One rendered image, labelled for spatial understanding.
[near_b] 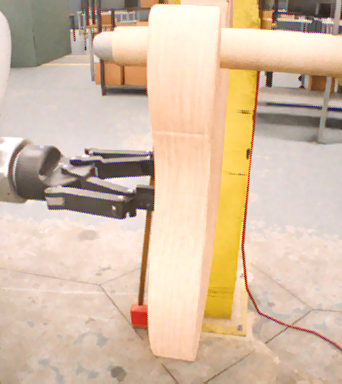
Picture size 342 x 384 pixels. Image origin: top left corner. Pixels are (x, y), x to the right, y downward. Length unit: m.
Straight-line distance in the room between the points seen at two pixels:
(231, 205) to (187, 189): 1.07
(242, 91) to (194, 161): 0.94
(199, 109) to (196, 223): 0.10
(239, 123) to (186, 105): 0.99
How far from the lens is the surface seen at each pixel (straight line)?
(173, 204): 0.31
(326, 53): 0.30
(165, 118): 0.26
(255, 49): 0.30
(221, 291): 1.61
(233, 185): 1.33
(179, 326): 0.35
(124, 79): 5.51
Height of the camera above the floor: 1.29
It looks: 28 degrees down
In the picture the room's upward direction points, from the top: straight up
